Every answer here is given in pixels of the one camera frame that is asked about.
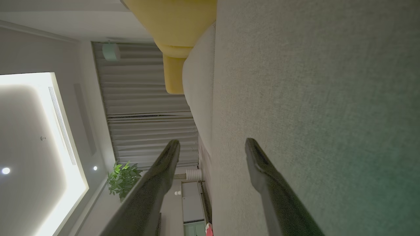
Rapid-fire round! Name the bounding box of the green potted plant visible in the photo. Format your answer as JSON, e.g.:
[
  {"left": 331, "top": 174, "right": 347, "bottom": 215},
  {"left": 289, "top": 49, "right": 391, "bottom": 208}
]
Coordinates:
[{"left": 107, "top": 161, "right": 142, "bottom": 202}]

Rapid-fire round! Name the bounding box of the white ceiling air vent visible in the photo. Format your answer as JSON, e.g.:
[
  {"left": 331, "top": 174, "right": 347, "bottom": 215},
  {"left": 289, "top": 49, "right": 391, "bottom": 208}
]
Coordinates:
[{"left": 48, "top": 86, "right": 76, "bottom": 166}]

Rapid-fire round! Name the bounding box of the white low cabinet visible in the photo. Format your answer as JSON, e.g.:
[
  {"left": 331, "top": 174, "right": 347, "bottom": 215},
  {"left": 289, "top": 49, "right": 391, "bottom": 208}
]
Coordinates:
[{"left": 181, "top": 181, "right": 210, "bottom": 236}]

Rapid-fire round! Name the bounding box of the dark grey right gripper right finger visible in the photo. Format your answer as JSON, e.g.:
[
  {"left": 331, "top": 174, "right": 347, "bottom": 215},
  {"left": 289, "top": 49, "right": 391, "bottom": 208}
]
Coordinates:
[{"left": 245, "top": 138, "right": 325, "bottom": 236}]

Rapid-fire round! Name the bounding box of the small grey sofa seat cushion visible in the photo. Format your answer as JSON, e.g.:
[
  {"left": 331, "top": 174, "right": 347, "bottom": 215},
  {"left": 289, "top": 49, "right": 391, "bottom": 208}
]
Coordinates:
[{"left": 182, "top": 22, "right": 217, "bottom": 156}]

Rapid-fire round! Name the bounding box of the grey pleated curtain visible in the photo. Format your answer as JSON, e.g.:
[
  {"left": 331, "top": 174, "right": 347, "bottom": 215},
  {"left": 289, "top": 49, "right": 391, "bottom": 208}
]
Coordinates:
[{"left": 92, "top": 41, "right": 199, "bottom": 169}]

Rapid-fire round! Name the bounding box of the yellow sofa backrest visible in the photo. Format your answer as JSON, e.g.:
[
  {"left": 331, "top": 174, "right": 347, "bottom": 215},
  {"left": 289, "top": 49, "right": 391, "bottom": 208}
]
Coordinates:
[{"left": 122, "top": 0, "right": 218, "bottom": 59}]

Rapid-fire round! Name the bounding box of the white ribbed cylinder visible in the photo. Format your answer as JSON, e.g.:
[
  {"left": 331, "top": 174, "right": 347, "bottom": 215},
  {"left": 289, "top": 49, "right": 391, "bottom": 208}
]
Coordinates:
[{"left": 186, "top": 168, "right": 202, "bottom": 181}]

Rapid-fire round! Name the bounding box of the large grey sofa seat cushion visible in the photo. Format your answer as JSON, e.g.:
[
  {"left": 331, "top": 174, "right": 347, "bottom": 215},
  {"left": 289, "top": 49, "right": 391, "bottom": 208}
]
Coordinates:
[{"left": 210, "top": 0, "right": 420, "bottom": 236}]

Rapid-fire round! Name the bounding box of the pale green round lamp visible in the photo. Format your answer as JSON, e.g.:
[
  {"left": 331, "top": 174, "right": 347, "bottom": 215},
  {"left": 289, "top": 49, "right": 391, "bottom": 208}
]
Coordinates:
[{"left": 102, "top": 42, "right": 121, "bottom": 61}]

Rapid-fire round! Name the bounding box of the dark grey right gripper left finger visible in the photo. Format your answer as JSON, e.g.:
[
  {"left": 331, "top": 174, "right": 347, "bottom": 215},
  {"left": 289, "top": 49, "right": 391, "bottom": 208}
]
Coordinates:
[{"left": 100, "top": 140, "right": 180, "bottom": 236}]

